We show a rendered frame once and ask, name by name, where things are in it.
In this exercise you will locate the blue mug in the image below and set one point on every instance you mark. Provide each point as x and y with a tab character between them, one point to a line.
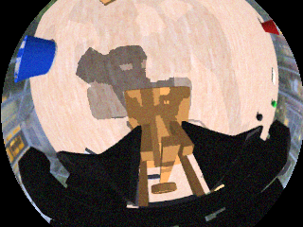
36	57

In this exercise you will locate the small orange flat block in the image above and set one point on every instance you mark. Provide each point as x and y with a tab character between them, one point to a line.
107	2

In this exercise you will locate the red plastic cup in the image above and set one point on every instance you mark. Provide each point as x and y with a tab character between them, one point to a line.
269	26

